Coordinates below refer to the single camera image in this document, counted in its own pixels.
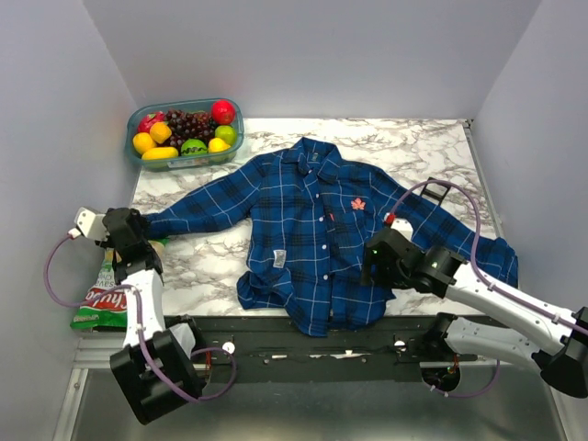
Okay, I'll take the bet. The brooch box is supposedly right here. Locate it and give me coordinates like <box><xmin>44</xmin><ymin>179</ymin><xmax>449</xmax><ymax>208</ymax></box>
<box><xmin>420</xmin><ymin>176</ymin><xmax>451</xmax><ymax>206</ymax></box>

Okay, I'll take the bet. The blue plaid shirt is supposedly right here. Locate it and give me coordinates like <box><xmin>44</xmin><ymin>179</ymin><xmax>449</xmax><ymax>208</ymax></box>
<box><xmin>148</xmin><ymin>138</ymin><xmax>518</xmax><ymax>337</ymax></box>

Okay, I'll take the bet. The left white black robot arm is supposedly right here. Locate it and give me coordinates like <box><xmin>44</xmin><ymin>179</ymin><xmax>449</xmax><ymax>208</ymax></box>
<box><xmin>102</xmin><ymin>208</ymin><xmax>206</xmax><ymax>424</ymax></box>

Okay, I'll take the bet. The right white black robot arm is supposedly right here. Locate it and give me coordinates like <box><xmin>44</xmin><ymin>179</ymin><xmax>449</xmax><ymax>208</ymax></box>
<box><xmin>361</xmin><ymin>227</ymin><xmax>587</xmax><ymax>399</ymax></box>

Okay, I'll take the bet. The green red snack bag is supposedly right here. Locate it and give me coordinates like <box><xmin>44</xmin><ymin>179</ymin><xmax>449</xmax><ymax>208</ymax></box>
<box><xmin>70</xmin><ymin>248</ymin><xmax>128</xmax><ymax>332</ymax></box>

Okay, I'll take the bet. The yellow mango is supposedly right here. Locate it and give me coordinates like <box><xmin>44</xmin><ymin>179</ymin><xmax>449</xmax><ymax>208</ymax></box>
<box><xmin>141</xmin><ymin>147</ymin><xmax>178</xmax><ymax>161</ymax></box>

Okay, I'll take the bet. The yellow lemon left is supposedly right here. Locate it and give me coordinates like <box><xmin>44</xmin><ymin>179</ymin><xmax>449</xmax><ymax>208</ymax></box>
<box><xmin>132</xmin><ymin>132</ymin><xmax>157</xmax><ymax>156</ymax></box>

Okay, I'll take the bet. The yellow lemon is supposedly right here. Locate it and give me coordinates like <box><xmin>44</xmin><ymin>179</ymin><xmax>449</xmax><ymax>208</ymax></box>
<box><xmin>208</xmin><ymin>138</ymin><xmax>231</xmax><ymax>153</ymax></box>
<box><xmin>132</xmin><ymin>132</ymin><xmax>157</xmax><ymax>156</ymax></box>

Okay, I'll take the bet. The clear teal fruit container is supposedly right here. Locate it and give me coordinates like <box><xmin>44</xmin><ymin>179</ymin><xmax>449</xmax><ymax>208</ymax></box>
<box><xmin>124</xmin><ymin>98</ymin><xmax>244</xmax><ymax>171</ymax></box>

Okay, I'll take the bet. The orange fruit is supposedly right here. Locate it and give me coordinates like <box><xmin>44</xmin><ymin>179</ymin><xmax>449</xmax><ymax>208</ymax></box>
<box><xmin>149</xmin><ymin>121</ymin><xmax>172</xmax><ymax>144</ymax></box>

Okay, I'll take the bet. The pink dragon fruit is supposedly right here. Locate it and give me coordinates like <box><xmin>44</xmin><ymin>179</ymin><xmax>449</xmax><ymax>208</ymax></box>
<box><xmin>137</xmin><ymin>111</ymin><xmax>165</xmax><ymax>133</ymax></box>

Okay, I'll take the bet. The yellow lemon right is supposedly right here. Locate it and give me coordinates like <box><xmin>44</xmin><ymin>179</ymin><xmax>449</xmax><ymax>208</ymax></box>
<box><xmin>208</xmin><ymin>138</ymin><xmax>231</xmax><ymax>153</ymax></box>

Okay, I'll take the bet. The purple grape bunch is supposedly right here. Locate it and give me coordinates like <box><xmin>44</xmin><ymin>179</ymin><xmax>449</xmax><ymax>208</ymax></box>
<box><xmin>164</xmin><ymin>109</ymin><xmax>219</xmax><ymax>148</ymax></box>

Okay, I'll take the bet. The green lime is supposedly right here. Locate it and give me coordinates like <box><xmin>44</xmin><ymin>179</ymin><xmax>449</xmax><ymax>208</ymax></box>
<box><xmin>215</xmin><ymin>125</ymin><xmax>238</xmax><ymax>146</ymax></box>

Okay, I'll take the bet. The red apple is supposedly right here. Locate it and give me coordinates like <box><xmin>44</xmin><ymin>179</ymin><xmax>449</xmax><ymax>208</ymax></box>
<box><xmin>210</xmin><ymin>99</ymin><xmax>236</xmax><ymax>125</ymax></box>

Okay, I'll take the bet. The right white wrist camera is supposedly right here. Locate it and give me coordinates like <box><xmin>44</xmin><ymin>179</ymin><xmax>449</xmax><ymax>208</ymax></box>
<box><xmin>384</xmin><ymin>212</ymin><xmax>413</xmax><ymax>241</ymax></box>

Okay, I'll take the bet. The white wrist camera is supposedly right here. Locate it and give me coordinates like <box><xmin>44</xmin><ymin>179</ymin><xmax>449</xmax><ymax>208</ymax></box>
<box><xmin>67</xmin><ymin>207</ymin><xmax>109</xmax><ymax>243</ymax></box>
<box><xmin>384</xmin><ymin>212</ymin><xmax>413</xmax><ymax>241</ymax></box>

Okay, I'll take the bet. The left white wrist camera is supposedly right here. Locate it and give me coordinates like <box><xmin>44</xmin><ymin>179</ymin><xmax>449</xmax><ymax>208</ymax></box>
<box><xmin>67</xmin><ymin>207</ymin><xmax>109</xmax><ymax>243</ymax></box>

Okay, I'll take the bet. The purple cable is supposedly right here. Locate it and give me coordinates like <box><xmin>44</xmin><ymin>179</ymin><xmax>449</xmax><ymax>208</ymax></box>
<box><xmin>426</xmin><ymin>357</ymin><xmax>502</xmax><ymax>400</ymax></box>
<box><xmin>385</xmin><ymin>179</ymin><xmax>588</xmax><ymax>339</ymax></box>
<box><xmin>43</xmin><ymin>232</ymin><xmax>203</xmax><ymax>405</ymax></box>
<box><xmin>190</xmin><ymin>346</ymin><xmax>238</xmax><ymax>401</ymax></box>

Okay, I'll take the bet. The black front mounting rail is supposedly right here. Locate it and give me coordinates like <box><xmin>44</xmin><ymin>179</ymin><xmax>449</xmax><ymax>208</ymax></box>
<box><xmin>192</xmin><ymin>315</ymin><xmax>455</xmax><ymax>384</ymax></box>

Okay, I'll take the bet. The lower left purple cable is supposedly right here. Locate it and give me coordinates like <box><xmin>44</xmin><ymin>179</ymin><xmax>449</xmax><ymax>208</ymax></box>
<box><xmin>190</xmin><ymin>346</ymin><xmax>238</xmax><ymax>401</ymax></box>

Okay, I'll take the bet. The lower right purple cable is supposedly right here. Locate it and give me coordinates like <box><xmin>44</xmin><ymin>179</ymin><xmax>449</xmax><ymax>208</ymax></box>
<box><xmin>426</xmin><ymin>357</ymin><xmax>502</xmax><ymax>400</ymax></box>

